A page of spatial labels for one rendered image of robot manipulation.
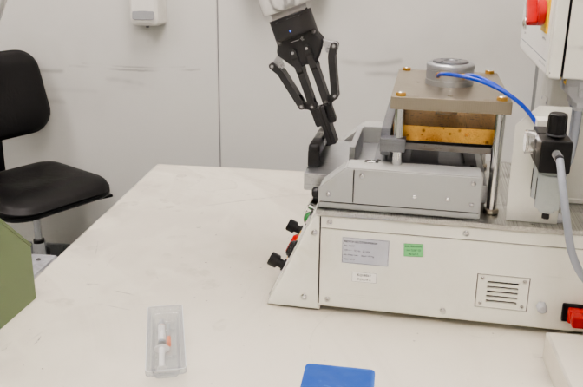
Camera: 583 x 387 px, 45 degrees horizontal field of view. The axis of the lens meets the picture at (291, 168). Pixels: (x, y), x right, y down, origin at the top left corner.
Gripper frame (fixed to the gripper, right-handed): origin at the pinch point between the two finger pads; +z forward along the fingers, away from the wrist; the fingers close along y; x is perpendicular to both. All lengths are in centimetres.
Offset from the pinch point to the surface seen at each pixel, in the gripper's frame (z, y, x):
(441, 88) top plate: -1.2, -20.9, 5.0
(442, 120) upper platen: 3.8, -19.7, 5.2
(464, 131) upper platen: 5.4, -22.7, 9.9
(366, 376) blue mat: 29.7, -1.5, 34.1
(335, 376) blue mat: 28.2, 2.5, 35.0
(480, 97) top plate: 0.8, -26.4, 10.7
